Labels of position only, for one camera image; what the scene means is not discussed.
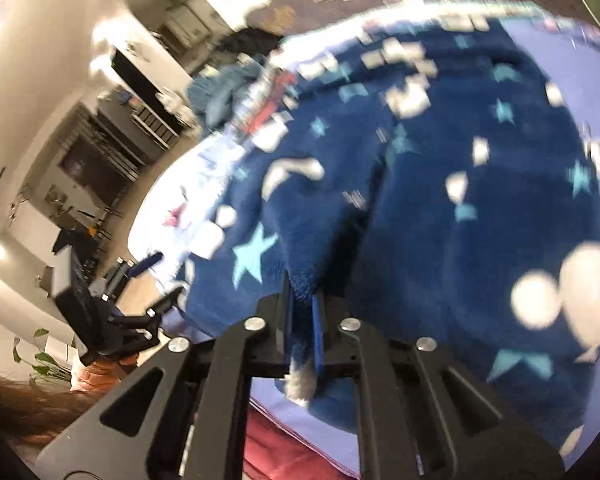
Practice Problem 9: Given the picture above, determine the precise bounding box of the navy fleece star-pattern garment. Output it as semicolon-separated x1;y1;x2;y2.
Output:
176;19;600;461

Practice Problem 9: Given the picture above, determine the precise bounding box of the teal blue clothing item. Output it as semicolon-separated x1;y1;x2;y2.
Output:
186;58;262;134

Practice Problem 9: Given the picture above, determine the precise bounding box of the black clothing pile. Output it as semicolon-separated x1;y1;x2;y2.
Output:
211;27;284;64

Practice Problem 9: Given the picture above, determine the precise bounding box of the person's left hand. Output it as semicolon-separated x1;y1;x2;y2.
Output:
71;356;138;393

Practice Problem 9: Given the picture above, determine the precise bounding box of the green potted plant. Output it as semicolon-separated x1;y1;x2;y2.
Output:
12;327;71;384

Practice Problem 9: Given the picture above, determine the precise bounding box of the periwinkle printed bed sheet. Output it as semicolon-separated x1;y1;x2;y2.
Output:
126;0;600;478

